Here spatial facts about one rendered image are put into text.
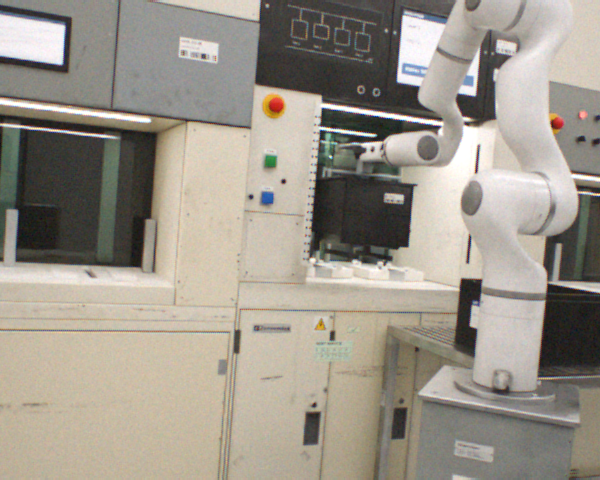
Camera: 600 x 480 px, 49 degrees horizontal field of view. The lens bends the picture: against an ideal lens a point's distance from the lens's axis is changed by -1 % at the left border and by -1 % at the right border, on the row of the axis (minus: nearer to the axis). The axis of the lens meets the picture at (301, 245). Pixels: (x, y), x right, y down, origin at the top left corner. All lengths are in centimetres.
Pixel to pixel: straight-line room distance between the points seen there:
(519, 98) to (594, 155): 115
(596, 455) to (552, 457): 143
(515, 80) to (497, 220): 28
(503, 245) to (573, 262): 182
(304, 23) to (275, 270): 68
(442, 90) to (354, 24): 46
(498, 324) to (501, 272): 10
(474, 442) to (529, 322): 24
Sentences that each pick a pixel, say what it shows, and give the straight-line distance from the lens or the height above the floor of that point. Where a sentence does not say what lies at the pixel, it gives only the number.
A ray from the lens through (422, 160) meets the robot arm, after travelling 163.
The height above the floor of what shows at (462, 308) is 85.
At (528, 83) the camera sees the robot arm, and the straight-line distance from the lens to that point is 135.
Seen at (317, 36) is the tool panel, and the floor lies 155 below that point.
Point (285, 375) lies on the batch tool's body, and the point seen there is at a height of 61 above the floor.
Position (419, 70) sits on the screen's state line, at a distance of 205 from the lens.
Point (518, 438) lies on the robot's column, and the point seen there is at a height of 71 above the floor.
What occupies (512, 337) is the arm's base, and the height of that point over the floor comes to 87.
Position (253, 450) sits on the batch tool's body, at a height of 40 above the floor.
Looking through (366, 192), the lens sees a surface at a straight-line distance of 180.
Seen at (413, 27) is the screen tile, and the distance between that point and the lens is 206.
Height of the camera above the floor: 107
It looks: 3 degrees down
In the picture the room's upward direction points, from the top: 5 degrees clockwise
